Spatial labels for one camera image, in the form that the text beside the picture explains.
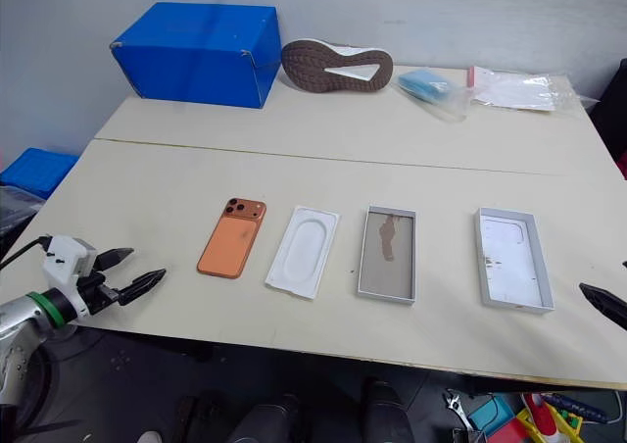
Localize red plastic bin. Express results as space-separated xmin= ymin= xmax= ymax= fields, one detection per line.
xmin=481 ymin=417 xmax=529 ymax=443

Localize white phone tray insert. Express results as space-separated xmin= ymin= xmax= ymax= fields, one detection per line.
xmin=264 ymin=205 xmax=342 ymax=302

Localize dark rounded shape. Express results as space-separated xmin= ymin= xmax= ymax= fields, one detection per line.
xmin=361 ymin=377 xmax=418 ymax=443
xmin=224 ymin=392 xmax=306 ymax=443

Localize clear bag with white paper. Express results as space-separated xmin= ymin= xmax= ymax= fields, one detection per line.
xmin=466 ymin=65 xmax=598 ymax=115

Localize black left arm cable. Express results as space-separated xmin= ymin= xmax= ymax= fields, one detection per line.
xmin=0 ymin=235 xmax=53 ymax=271

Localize black bag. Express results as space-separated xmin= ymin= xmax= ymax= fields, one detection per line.
xmin=0 ymin=182 xmax=48 ymax=268

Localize grey phone box base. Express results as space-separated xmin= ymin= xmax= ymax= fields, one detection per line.
xmin=355 ymin=204 xmax=418 ymax=304

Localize white phone box lid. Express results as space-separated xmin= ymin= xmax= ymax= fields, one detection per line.
xmin=472 ymin=206 xmax=555 ymax=316

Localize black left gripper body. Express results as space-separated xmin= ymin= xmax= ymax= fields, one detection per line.
xmin=76 ymin=270 xmax=123 ymax=318

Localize blue plastic crate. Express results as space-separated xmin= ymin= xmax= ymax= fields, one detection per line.
xmin=0 ymin=147 xmax=80 ymax=201

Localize blue plastic bin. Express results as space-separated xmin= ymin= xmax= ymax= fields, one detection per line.
xmin=466 ymin=395 xmax=516 ymax=433

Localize blue cardboard shoe box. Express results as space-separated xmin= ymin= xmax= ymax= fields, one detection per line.
xmin=109 ymin=1 xmax=281 ymax=111

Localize colourful plastic toys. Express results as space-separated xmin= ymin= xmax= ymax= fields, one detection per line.
xmin=515 ymin=391 xmax=587 ymax=443

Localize orange smartphone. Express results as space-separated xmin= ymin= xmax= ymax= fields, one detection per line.
xmin=196 ymin=196 xmax=267 ymax=280

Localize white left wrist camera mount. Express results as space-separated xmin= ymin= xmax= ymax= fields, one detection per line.
xmin=40 ymin=234 xmax=100 ymax=318

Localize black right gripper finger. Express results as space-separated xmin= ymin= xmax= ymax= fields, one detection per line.
xmin=578 ymin=281 xmax=627 ymax=331

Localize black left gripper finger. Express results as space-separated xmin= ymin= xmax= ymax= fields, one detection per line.
xmin=94 ymin=247 xmax=135 ymax=272
xmin=119 ymin=268 xmax=168 ymax=308

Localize brown-soled sneaker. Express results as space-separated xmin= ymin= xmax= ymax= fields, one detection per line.
xmin=280 ymin=38 xmax=395 ymax=93

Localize bagged blue face masks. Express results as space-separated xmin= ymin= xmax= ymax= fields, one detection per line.
xmin=395 ymin=68 xmax=474 ymax=123

